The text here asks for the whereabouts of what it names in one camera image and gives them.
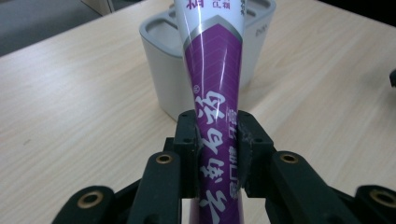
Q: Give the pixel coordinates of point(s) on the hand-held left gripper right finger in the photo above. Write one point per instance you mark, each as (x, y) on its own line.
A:
(253, 155)

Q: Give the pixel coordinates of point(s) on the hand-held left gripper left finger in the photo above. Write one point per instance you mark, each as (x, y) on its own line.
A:
(186, 149)

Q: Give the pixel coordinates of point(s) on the white and grey toothbrush holder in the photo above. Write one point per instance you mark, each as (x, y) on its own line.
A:
(162, 62)

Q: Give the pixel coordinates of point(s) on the beige cabinet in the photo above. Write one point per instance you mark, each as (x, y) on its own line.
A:
(109, 6)

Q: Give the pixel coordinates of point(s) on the purple and white toothpaste tube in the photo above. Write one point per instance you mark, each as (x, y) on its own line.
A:
(214, 93)

